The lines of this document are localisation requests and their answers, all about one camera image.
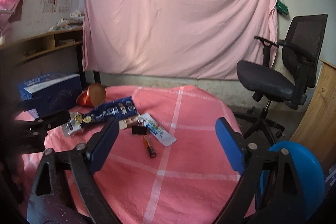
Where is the silver foil wrapper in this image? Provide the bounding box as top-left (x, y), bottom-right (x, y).
top-left (62, 111), bottom-right (84, 138)

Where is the red paper cup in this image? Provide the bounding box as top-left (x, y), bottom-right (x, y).
top-left (76, 84), bottom-right (106, 108)

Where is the blue snack wrapper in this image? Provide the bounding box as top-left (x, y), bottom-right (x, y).
top-left (82, 97), bottom-right (138, 124)

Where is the black binder clip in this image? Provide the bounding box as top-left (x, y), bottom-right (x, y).
top-left (131, 125), bottom-right (147, 136)

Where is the orange black battery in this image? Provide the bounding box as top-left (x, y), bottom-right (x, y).
top-left (142, 136), bottom-right (157, 159)

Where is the white blue sachet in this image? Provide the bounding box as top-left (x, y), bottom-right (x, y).
top-left (138, 113), bottom-right (177, 147)

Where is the blue cardboard box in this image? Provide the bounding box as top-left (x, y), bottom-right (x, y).
top-left (18, 73), bottom-right (82, 118)

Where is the blue plastic basin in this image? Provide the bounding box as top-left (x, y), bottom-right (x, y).
top-left (251, 141), bottom-right (325, 223)

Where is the wooden cabinet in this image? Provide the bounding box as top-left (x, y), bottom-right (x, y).
top-left (290, 61), bottom-right (336, 172)

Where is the stack of papers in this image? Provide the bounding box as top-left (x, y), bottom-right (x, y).
top-left (49, 10), bottom-right (84, 32)

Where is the black office chair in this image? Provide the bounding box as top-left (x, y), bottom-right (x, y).
top-left (234, 14), bottom-right (328, 145)

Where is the pink hanging sheet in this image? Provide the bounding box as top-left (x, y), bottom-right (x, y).
top-left (83, 0), bottom-right (278, 80)

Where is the wooden wall shelf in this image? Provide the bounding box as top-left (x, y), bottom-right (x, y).
top-left (1, 28), bottom-right (83, 66)

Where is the green brush on wall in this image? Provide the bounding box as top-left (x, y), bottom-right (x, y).
top-left (276, 0), bottom-right (289, 16)

